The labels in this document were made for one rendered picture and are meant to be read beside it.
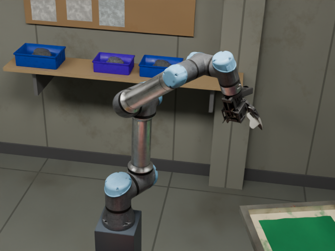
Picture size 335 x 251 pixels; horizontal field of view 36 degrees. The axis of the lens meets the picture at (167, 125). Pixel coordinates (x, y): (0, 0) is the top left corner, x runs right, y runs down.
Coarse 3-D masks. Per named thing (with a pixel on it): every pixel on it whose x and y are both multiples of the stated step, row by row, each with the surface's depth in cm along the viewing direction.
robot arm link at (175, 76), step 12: (168, 72) 176; (180, 72) 175; (192, 72) 179; (144, 84) 191; (156, 84) 185; (168, 84) 178; (180, 84) 177; (120, 96) 202; (132, 96) 197; (144, 96) 192; (156, 96) 190; (120, 108) 202; (132, 108) 201
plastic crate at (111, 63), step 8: (96, 56) 405; (104, 56) 414; (112, 56) 408; (120, 56) 412; (128, 56) 411; (96, 64) 398; (104, 64) 397; (112, 64) 396; (120, 64) 394; (128, 64) 393; (104, 72) 400; (112, 72) 399; (120, 72) 398; (128, 72) 397
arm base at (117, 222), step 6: (108, 210) 231; (126, 210) 231; (132, 210) 236; (102, 216) 237; (108, 216) 232; (114, 216) 231; (120, 216) 231; (126, 216) 232; (132, 216) 235; (102, 222) 236; (108, 222) 232; (114, 222) 231; (120, 222) 231; (126, 222) 234; (132, 222) 235; (108, 228) 233; (114, 228) 232; (120, 228) 232; (126, 228) 233
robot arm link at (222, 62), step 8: (216, 56) 180; (224, 56) 178; (232, 56) 178; (216, 64) 178; (224, 64) 177; (232, 64) 178; (216, 72) 181; (224, 72) 179; (232, 72) 180; (224, 80) 181; (232, 80) 181
